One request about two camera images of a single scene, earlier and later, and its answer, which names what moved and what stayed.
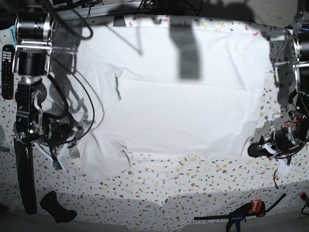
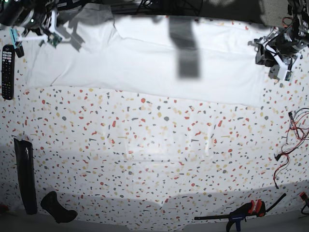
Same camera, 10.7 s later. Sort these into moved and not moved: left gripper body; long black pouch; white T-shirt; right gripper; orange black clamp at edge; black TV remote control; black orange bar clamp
Moved: left gripper body; white T-shirt; right gripper
Not moved: black TV remote control; orange black clamp at edge; long black pouch; black orange bar clamp
